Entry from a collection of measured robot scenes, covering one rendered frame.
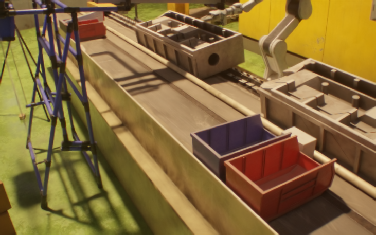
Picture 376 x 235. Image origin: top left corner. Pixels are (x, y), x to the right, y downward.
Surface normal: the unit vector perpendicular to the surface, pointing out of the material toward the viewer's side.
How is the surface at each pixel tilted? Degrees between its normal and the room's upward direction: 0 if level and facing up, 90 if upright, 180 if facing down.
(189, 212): 0
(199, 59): 90
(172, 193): 0
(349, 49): 90
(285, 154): 88
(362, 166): 100
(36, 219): 0
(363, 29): 90
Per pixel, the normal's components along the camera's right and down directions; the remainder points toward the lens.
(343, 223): -0.01, -0.89
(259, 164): 0.50, 0.36
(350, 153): -0.86, 0.38
